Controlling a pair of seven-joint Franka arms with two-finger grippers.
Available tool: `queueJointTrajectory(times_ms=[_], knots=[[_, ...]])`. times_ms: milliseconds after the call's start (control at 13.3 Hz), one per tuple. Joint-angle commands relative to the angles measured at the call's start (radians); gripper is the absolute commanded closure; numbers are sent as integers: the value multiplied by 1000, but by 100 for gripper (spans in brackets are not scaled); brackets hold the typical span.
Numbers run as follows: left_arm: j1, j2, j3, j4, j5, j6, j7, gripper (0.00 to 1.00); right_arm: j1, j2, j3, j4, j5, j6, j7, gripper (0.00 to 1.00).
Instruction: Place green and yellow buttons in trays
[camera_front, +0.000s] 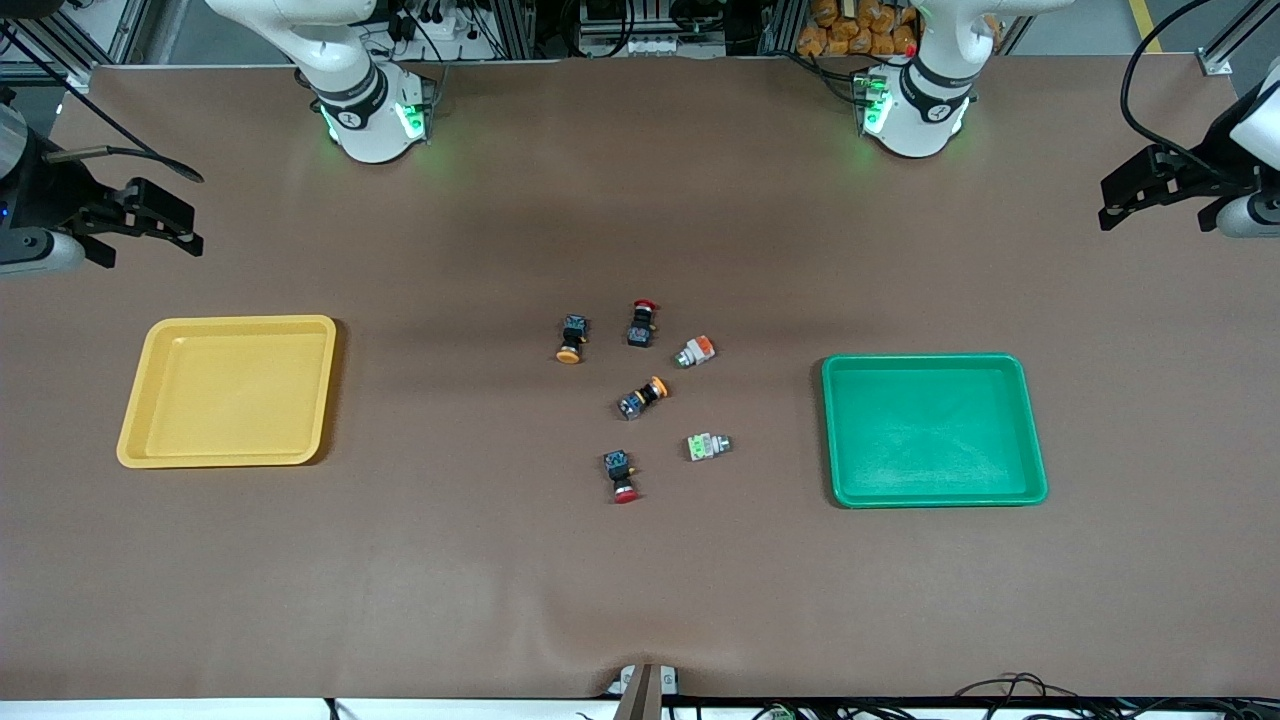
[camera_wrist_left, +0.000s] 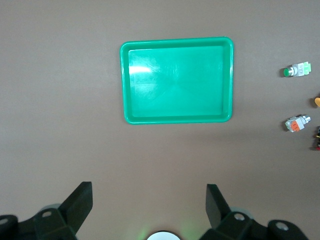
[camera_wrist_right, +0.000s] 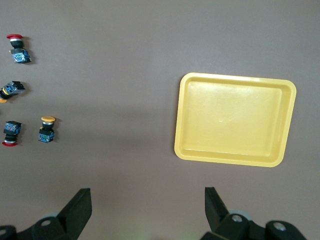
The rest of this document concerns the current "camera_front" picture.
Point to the aluminium frame post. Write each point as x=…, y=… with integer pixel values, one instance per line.
x=782, y=28
x=518, y=30

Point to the white power strip with plugs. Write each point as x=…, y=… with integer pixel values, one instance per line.
x=445, y=25

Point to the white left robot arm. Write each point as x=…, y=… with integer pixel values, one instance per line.
x=925, y=110

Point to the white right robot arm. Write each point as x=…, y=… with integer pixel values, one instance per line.
x=365, y=120

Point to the yellow button clear base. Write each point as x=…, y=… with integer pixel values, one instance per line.
x=640, y=400

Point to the aluminium profile with bracket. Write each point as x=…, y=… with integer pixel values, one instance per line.
x=1215, y=62

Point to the green terminal connector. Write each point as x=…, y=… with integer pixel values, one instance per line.
x=778, y=713

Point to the yellow plastic tray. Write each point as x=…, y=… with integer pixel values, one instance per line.
x=230, y=400

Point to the aluminium frame structure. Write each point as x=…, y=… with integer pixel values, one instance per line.
x=125, y=30

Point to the bag of orange items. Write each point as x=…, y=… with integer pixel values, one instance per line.
x=850, y=30

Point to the red push button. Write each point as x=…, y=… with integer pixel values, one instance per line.
x=620, y=468
x=640, y=330

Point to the green plastic tray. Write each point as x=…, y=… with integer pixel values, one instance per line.
x=930, y=430

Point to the green button white block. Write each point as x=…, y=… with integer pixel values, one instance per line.
x=708, y=446

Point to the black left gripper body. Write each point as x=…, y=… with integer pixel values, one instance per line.
x=1203, y=172

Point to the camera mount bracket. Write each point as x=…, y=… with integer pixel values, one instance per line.
x=645, y=690

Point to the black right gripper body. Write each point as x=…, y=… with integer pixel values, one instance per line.
x=50, y=193

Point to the green button orange block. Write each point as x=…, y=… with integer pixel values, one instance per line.
x=695, y=351

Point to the brown table mat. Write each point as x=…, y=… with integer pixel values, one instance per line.
x=640, y=600

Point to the yellow button black blue base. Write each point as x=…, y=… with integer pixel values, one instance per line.
x=572, y=330

